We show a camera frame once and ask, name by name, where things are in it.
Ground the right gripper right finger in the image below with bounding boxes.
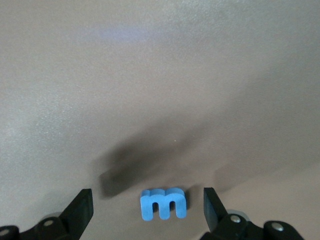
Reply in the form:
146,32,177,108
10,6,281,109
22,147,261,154
199,187,266,240

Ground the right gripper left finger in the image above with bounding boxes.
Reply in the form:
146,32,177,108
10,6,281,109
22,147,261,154
18,188,94,240

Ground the blue lowercase letter m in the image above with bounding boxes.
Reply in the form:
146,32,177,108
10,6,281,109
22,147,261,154
139,186,188,222

